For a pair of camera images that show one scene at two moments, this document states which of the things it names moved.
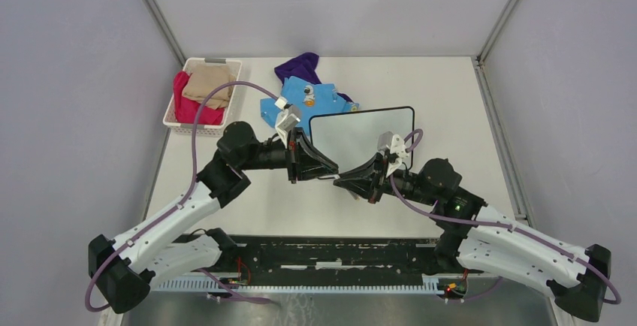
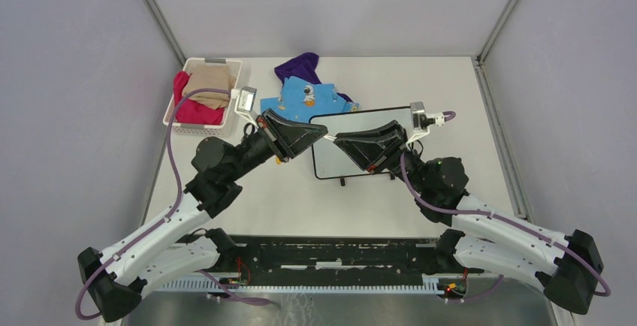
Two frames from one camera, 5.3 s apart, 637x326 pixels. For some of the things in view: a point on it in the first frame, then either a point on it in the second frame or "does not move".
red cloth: x=186 y=110 does not move
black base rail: x=400 y=261 does not move
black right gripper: x=373 y=185 to x=373 y=150
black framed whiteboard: x=350 y=139 does not move
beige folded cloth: x=203 y=79 does not move
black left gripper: x=297 y=168 to x=288 y=137
